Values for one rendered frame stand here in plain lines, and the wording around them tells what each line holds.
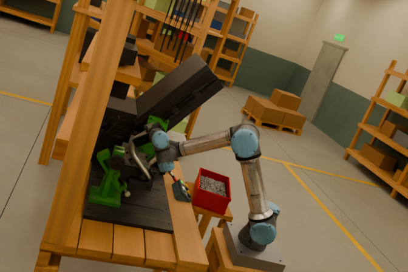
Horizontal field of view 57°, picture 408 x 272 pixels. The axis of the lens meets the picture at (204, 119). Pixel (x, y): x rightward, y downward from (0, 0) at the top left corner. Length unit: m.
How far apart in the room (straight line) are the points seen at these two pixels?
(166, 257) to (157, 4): 3.83
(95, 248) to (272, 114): 6.74
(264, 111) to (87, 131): 6.73
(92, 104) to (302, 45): 11.18
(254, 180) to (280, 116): 6.57
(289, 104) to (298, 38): 3.88
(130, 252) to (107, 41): 0.87
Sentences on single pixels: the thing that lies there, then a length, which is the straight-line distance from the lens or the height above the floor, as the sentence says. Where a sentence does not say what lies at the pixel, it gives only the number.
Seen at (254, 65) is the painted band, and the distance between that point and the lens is 11.81.
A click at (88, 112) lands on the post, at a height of 1.44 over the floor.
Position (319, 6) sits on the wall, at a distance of 12.38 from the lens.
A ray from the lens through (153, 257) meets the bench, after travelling 1.71.
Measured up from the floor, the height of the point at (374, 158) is 0.36.
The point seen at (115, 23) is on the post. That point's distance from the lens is 1.30.
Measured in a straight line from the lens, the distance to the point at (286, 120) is 8.36.
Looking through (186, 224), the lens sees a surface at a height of 0.90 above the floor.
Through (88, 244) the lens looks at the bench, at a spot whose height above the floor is 0.88.
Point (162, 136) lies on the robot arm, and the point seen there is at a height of 1.31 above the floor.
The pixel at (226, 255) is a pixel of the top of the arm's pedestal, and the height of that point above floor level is 0.85.
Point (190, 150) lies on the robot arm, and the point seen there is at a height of 1.25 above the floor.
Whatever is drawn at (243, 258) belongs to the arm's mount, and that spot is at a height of 0.90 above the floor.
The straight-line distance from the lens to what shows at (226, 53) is 10.90.
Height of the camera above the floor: 1.91
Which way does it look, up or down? 16 degrees down
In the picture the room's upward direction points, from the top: 20 degrees clockwise
